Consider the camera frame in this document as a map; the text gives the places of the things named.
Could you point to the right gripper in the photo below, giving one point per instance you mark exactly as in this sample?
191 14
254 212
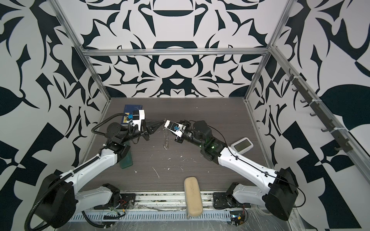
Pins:
180 140

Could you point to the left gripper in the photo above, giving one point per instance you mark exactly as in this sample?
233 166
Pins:
151 126

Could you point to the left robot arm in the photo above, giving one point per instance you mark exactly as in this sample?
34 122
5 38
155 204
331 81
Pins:
60 196

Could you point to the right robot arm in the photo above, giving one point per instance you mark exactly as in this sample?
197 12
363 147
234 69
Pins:
276 190

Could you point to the blue booklet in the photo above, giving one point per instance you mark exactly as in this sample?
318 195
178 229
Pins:
128 110

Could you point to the green plastic card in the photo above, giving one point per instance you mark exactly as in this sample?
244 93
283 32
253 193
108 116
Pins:
127 161

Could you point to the white digital timer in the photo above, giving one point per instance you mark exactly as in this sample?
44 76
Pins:
242 146

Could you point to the beige eyeglass case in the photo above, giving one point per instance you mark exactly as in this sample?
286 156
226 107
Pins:
193 197

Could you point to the small circuit board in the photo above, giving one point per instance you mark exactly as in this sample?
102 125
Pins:
239 217

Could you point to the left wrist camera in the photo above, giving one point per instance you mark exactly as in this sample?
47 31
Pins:
136 118

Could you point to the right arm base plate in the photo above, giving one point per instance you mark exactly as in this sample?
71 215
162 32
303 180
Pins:
223 201

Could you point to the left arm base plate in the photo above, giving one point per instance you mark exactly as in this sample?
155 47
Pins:
122 201

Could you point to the white cable duct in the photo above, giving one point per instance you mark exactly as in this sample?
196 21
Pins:
212 215

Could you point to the wall hook rail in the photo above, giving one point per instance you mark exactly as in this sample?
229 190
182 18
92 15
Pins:
321 111

